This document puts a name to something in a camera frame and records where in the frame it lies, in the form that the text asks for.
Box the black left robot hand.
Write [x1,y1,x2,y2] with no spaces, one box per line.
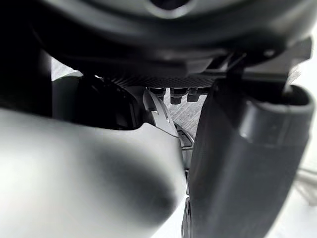
[0,0,317,238]

